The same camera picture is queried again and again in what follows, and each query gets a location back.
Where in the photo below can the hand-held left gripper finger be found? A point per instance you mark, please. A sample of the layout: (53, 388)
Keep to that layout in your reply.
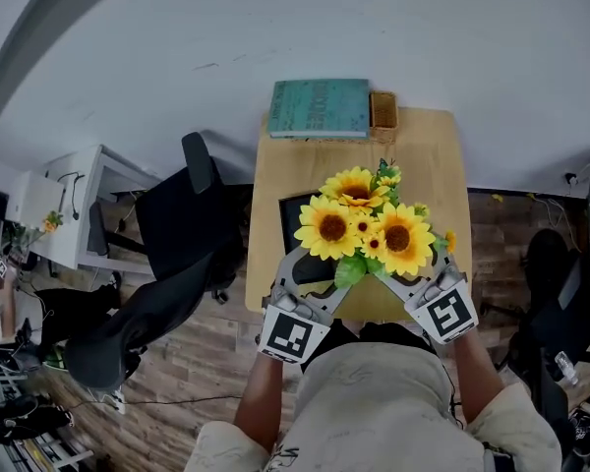
(288, 266)

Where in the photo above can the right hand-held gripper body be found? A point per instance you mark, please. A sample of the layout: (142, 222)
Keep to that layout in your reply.
(446, 315)

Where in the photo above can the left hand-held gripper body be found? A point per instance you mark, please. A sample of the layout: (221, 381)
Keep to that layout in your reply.
(294, 336)

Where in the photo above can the potted yellow sunflower flower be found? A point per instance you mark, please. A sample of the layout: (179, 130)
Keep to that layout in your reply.
(397, 236)

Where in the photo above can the person's right forearm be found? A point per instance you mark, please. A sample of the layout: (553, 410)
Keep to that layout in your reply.
(477, 381)

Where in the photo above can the person's left forearm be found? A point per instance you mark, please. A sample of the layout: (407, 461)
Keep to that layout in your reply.
(263, 401)

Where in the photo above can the small yellow flower bunch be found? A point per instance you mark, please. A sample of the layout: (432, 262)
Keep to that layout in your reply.
(52, 221)

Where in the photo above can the person's black trousers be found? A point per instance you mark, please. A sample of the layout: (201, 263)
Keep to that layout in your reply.
(388, 332)

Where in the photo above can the black swivel chair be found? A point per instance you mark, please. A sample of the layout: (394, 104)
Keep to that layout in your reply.
(550, 303)

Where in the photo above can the person's cream shirt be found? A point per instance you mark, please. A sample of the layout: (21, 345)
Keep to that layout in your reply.
(373, 411)

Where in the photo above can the black office chair with headrest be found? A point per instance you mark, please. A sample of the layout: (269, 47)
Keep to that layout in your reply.
(177, 244)

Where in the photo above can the clear plastic bottle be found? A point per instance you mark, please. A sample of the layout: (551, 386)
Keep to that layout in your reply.
(567, 368)

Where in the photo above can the teal book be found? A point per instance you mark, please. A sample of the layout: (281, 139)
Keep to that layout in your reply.
(318, 108)

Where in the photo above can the woven wicker basket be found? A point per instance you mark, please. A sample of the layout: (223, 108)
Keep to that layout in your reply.
(383, 113)

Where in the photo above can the white power strip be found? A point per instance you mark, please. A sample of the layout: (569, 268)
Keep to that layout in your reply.
(118, 402)

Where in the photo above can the white desk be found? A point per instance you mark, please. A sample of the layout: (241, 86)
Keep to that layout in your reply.
(86, 199)

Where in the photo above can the black bag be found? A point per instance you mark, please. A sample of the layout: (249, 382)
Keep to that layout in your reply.
(27, 418)

